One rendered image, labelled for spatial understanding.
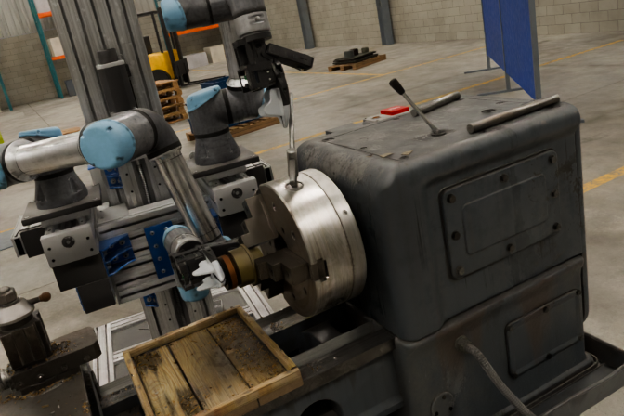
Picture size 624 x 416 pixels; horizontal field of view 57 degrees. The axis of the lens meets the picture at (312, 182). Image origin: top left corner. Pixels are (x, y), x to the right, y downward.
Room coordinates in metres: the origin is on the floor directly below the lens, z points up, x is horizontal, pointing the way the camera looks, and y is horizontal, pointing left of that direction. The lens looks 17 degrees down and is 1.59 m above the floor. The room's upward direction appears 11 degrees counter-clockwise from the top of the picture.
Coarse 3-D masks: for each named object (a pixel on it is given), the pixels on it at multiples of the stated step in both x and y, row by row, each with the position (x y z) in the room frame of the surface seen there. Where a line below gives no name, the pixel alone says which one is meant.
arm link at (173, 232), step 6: (168, 228) 1.41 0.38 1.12; (174, 228) 1.38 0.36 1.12; (180, 228) 1.38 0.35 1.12; (186, 228) 1.39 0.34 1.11; (168, 234) 1.38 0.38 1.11; (174, 234) 1.35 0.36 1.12; (180, 234) 1.33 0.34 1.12; (192, 234) 1.35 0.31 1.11; (162, 240) 1.40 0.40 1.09; (168, 240) 1.35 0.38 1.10; (174, 240) 1.32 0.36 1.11; (168, 246) 1.34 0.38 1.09; (168, 252) 1.36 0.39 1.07
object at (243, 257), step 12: (228, 252) 1.16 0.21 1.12; (240, 252) 1.15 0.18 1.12; (252, 252) 1.16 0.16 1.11; (228, 264) 1.13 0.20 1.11; (240, 264) 1.13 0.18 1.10; (252, 264) 1.13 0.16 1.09; (228, 276) 1.11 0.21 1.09; (240, 276) 1.12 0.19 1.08; (252, 276) 1.13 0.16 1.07; (228, 288) 1.12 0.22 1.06
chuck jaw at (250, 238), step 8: (256, 192) 1.28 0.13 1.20; (248, 200) 1.24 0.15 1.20; (256, 200) 1.24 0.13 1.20; (248, 208) 1.23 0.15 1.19; (256, 208) 1.23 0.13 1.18; (264, 208) 1.23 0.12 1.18; (248, 216) 1.24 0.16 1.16; (256, 216) 1.22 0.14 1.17; (264, 216) 1.22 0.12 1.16; (248, 224) 1.20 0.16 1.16; (256, 224) 1.21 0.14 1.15; (264, 224) 1.21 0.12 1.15; (272, 224) 1.22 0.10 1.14; (248, 232) 1.20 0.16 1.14; (256, 232) 1.20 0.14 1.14; (264, 232) 1.20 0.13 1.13; (272, 232) 1.21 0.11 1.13; (240, 240) 1.19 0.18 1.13; (248, 240) 1.18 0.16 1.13; (256, 240) 1.19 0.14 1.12; (264, 240) 1.19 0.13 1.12; (248, 248) 1.19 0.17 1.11
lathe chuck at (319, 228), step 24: (264, 192) 1.23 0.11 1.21; (288, 192) 1.16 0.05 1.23; (312, 192) 1.16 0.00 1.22; (288, 216) 1.13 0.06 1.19; (312, 216) 1.11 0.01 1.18; (336, 216) 1.12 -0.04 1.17; (288, 240) 1.16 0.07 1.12; (312, 240) 1.08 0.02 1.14; (336, 240) 1.09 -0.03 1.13; (312, 264) 1.06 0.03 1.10; (336, 264) 1.08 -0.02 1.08; (288, 288) 1.22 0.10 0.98; (312, 288) 1.08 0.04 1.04; (336, 288) 1.09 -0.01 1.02; (312, 312) 1.11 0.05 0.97
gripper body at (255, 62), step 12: (252, 36) 1.29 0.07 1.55; (264, 36) 1.29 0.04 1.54; (240, 48) 1.30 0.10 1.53; (252, 48) 1.30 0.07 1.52; (264, 48) 1.31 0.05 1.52; (240, 60) 1.30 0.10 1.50; (252, 60) 1.29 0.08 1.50; (264, 60) 1.30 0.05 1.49; (276, 60) 1.30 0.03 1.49; (240, 72) 1.32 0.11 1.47; (252, 72) 1.27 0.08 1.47; (264, 72) 1.28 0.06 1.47; (276, 72) 1.28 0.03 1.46; (240, 84) 1.32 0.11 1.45; (252, 84) 1.26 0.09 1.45; (264, 84) 1.27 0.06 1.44; (276, 84) 1.30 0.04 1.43
